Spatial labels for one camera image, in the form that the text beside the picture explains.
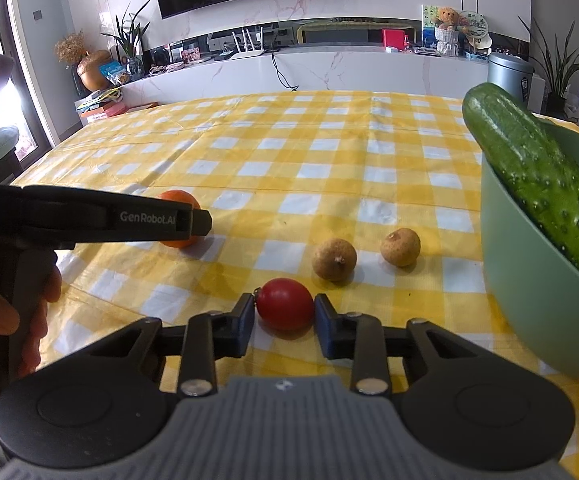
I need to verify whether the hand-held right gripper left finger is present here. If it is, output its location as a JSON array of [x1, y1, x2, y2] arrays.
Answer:
[[90, 292, 256, 397]]

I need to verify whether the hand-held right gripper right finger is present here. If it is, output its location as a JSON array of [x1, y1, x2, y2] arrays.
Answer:
[[314, 294, 476, 396]]

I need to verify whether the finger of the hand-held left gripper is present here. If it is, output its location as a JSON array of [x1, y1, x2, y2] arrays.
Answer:
[[190, 207, 214, 238]]

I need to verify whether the small tangerine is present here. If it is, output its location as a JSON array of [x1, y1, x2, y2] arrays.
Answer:
[[158, 189, 203, 250]]

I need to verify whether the red cherry tomato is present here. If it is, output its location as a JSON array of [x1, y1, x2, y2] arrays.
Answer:
[[254, 278, 315, 332]]

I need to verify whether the green bowl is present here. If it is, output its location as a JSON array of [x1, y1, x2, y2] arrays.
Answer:
[[479, 115, 579, 382]]

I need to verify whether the green cucumber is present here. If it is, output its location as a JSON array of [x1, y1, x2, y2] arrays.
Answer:
[[462, 82, 579, 301]]

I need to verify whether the brown longan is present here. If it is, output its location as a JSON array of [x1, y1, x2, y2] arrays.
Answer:
[[311, 238, 358, 282], [380, 227, 421, 267]]

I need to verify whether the stack of pink boxes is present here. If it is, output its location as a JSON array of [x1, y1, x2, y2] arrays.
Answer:
[[74, 89, 129, 126]]

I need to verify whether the green cushioned chair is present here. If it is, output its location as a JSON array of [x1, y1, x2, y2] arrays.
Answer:
[[0, 125, 24, 185]]

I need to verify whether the yellow checkered tablecloth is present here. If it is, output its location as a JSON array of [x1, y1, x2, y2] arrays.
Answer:
[[7, 89, 579, 480]]

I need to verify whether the golden gourd ornament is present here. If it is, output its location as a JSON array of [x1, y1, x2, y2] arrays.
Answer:
[[77, 50, 115, 92]]

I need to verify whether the blue snack bag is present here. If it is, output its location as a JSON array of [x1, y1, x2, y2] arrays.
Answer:
[[98, 61, 131, 86]]

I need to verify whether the dried flower bunch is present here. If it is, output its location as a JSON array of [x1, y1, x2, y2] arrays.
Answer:
[[54, 31, 88, 66]]

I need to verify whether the potted plant in glass vase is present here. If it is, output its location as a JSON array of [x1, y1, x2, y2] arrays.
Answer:
[[100, 0, 152, 81]]

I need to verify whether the white router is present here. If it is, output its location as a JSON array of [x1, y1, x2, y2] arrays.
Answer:
[[227, 27, 266, 59]]

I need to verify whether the white marble media console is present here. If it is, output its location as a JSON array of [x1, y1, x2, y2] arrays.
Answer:
[[120, 19, 493, 107]]

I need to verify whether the blue picture card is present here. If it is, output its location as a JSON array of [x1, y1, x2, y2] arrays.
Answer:
[[422, 4, 443, 44]]

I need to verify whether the silver trash can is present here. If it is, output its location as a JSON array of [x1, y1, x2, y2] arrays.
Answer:
[[487, 51, 535, 112]]

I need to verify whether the teddy bear in basket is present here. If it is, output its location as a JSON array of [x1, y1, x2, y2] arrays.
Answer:
[[432, 7, 463, 56]]

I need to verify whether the round painted fan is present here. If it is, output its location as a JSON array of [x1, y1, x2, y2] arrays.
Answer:
[[457, 10, 491, 42]]

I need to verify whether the tall leafy potted plant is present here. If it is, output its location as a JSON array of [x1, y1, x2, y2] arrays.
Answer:
[[517, 15, 579, 112]]

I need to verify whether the black cable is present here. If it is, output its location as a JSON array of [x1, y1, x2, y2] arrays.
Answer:
[[270, 50, 300, 92]]

